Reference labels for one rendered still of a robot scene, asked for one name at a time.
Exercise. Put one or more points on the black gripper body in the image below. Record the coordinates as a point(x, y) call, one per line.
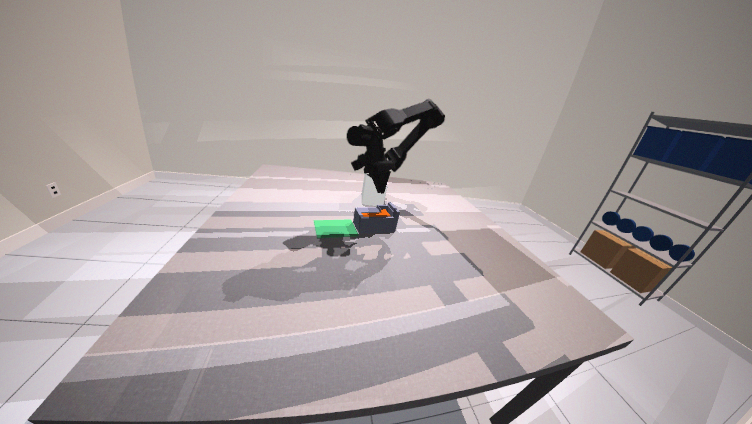
point(379, 163)

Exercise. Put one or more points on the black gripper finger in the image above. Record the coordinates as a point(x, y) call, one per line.
point(375, 182)
point(382, 179)

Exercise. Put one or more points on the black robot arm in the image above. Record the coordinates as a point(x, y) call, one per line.
point(389, 122)

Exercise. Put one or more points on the orange l-shaped part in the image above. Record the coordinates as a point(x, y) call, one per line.
point(383, 213)

